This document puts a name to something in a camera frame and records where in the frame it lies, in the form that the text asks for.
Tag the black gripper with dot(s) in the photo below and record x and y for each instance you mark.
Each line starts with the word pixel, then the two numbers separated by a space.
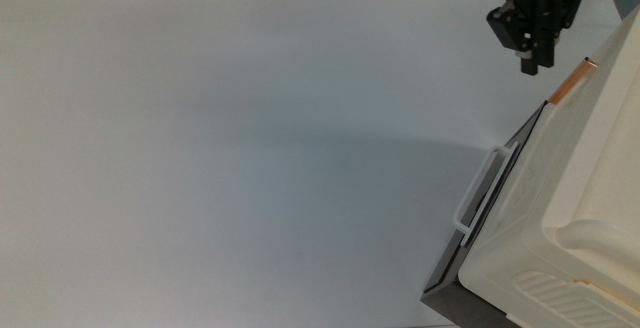
pixel 535 3

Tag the cream plastic cabinet body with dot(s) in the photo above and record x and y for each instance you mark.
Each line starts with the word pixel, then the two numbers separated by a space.
pixel 595 208

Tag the dark gray base drawer unit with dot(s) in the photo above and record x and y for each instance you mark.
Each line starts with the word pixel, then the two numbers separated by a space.
pixel 450 303

